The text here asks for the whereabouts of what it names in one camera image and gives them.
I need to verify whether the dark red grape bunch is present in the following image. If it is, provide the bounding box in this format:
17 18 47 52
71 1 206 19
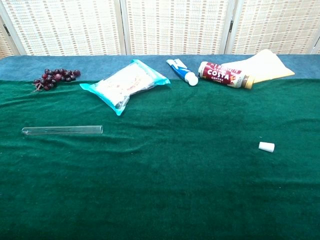
31 68 82 93

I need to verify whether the blue table cover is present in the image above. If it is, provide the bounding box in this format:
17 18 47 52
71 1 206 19
0 54 320 83

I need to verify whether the white rubber stopper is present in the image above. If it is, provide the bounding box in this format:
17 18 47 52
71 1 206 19
258 141 276 152

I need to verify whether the dark green velvet cloth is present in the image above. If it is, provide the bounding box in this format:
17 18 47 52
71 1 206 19
0 77 320 240

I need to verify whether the woven bamboo folding screen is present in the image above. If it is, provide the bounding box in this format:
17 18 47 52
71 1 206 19
0 0 320 60

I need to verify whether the yellow folded cloth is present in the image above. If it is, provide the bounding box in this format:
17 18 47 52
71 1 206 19
252 66 296 83

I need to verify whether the teal-edged clear snack packet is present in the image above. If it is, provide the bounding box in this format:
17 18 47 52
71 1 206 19
79 59 171 117

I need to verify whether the blue white toothpaste tube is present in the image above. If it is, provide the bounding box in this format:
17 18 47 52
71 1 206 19
166 58 199 87

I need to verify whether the red Costa coffee bottle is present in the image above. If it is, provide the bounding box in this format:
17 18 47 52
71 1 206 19
197 61 255 90

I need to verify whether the white folded cloth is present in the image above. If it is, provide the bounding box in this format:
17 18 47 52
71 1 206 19
221 48 288 76

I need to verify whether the transparent glass test tube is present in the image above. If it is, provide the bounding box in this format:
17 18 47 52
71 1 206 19
21 125 104 137

